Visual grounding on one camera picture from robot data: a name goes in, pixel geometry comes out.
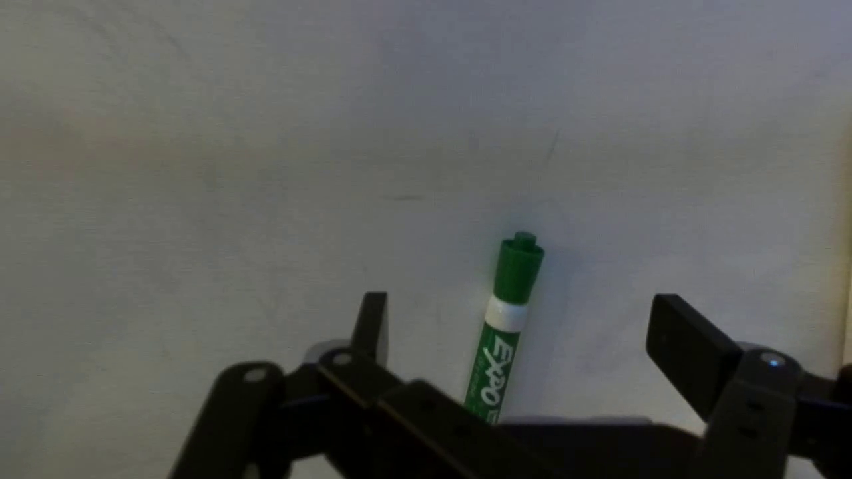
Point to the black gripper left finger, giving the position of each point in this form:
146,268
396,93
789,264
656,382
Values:
371,328

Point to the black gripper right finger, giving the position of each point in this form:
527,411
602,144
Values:
689,354

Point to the green Expo marker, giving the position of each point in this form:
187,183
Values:
507,302

